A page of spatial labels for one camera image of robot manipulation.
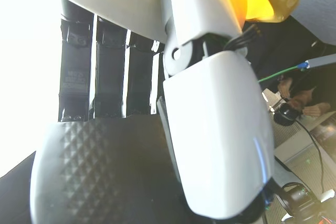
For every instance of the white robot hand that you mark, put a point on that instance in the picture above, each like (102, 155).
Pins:
(218, 129)

